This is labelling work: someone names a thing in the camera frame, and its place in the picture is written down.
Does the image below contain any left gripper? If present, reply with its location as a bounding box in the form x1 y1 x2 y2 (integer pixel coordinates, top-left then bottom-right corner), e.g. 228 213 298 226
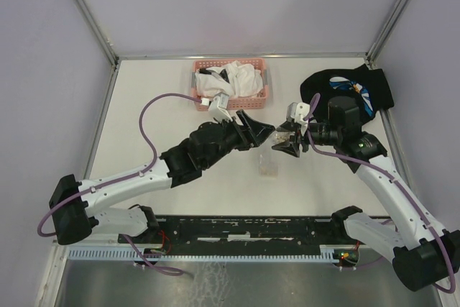
203 109 275 169

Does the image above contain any clear pill bottle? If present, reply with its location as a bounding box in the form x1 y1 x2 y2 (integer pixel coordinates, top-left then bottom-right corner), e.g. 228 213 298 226
270 131 290 145

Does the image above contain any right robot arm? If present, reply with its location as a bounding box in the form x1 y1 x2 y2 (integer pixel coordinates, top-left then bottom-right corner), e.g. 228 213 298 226
272 94 459 294

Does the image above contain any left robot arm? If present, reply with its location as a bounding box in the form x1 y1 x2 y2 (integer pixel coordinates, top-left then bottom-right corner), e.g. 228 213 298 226
49 110 275 245

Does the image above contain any pink plastic basket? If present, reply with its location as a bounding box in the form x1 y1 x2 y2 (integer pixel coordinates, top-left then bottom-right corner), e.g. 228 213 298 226
191 58 269 110

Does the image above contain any white cloth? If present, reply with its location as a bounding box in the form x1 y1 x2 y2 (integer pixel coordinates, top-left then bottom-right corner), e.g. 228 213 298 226
195 60 264 98

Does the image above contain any black garment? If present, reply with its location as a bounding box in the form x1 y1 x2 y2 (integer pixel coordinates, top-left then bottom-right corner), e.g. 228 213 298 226
300 64 395 124

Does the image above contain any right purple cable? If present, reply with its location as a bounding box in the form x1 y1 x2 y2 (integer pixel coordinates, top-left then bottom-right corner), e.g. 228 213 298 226
303 93 454 294

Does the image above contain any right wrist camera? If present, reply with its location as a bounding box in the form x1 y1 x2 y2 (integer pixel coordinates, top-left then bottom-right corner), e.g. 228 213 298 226
286 102 311 132

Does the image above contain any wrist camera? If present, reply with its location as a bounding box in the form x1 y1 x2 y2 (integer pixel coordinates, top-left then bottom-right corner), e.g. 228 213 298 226
201 92 232 123
286 102 311 132

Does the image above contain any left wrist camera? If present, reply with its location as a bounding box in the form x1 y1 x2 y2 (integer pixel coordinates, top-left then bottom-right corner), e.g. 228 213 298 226
201 92 232 123

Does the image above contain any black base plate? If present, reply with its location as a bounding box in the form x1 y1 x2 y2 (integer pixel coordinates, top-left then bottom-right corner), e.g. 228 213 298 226
132 215 357 255

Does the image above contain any white cable duct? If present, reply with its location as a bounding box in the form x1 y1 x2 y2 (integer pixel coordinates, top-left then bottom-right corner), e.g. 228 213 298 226
68 246 338 263

